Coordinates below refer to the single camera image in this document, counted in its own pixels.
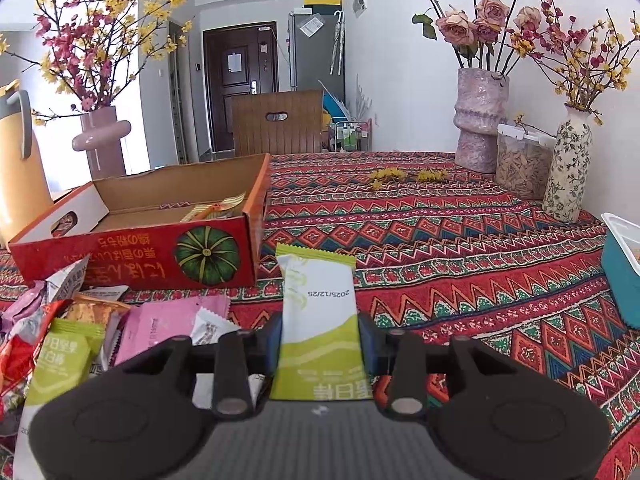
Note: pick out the dark brown door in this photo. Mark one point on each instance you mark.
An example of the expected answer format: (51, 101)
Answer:
(225, 110)

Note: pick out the wooden chair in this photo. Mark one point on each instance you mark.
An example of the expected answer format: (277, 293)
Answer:
(260, 135)

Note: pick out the yellow thermos jug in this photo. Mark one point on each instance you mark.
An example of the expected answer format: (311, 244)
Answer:
(20, 170)

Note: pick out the pink snack packet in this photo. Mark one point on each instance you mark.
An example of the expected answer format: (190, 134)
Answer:
(160, 325)

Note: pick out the small white snack packet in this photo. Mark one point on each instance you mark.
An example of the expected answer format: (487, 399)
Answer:
(210, 330)

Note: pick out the clear seed container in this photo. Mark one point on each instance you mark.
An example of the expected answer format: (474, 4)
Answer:
(522, 170)

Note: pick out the green white snack packet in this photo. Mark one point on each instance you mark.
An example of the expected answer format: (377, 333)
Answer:
(60, 360)
(315, 300)

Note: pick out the trolley with bottles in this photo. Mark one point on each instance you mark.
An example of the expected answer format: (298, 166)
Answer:
(347, 135)

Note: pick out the grey refrigerator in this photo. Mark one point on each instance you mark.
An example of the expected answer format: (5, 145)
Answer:
(310, 60)

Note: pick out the purple snack packet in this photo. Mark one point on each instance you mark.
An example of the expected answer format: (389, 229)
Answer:
(22, 310)

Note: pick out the yellow snack packet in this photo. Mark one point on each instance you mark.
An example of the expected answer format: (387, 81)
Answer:
(220, 207)

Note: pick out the red cardboard box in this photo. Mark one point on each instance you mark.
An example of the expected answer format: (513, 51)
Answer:
(140, 260)

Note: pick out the red snack packet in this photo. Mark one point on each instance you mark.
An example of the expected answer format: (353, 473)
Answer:
(20, 355)

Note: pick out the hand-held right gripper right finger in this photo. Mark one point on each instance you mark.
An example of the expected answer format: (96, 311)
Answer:
(367, 347)

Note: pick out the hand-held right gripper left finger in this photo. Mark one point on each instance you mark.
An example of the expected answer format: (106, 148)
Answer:
(274, 345)

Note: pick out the thin yellow blossom branches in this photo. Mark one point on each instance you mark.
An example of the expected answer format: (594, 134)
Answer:
(582, 57)

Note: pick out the floral print vase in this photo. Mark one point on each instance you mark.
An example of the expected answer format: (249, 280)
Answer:
(567, 170)

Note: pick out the fallen yellow blossoms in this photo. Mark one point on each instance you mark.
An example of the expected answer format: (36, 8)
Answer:
(385, 176)

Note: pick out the white grey snack packet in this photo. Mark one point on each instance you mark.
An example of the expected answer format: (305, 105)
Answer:
(67, 280)

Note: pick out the orange cracker packet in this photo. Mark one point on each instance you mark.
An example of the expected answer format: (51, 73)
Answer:
(95, 310)

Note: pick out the dried pink roses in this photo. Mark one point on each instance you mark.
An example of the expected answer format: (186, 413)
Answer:
(455, 25)

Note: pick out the pink textured vase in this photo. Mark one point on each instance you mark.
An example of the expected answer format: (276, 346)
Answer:
(480, 130)

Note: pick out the white umbrella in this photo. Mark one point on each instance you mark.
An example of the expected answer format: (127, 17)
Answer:
(334, 45)

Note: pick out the teal plastic container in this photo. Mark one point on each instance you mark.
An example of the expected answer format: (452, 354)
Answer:
(620, 280)

